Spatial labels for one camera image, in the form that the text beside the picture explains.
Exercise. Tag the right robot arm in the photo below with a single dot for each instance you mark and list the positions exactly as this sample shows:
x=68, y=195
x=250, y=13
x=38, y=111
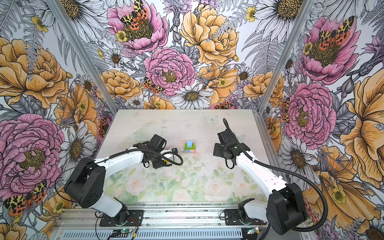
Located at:
x=285, y=208

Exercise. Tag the aluminium rail frame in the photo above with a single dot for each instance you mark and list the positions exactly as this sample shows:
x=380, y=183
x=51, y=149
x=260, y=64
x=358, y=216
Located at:
x=155, y=216

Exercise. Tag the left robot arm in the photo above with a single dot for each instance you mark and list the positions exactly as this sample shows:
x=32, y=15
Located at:
x=86, y=183

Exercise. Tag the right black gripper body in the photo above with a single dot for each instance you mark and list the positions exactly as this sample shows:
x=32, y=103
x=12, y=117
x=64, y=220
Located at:
x=219, y=150

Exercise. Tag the green wood block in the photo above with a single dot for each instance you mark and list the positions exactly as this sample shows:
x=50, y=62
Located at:
x=192, y=148

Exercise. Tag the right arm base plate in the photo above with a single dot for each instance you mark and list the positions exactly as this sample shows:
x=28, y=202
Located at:
x=237, y=217

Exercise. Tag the vented metal grille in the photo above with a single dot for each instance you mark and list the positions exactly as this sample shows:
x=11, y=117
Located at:
x=156, y=234

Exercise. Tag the corner aluminium post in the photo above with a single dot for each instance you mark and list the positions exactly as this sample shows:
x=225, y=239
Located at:
x=291, y=40
x=73, y=37

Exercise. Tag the right corner aluminium post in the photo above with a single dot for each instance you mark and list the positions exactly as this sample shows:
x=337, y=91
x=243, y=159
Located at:
x=291, y=40

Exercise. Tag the left corner aluminium post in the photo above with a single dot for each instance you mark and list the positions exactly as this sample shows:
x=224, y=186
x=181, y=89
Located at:
x=73, y=37

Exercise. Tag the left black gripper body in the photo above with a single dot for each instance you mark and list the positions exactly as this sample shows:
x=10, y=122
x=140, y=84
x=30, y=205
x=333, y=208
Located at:
x=157, y=162

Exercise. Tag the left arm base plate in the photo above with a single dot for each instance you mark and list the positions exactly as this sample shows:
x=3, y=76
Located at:
x=132, y=217

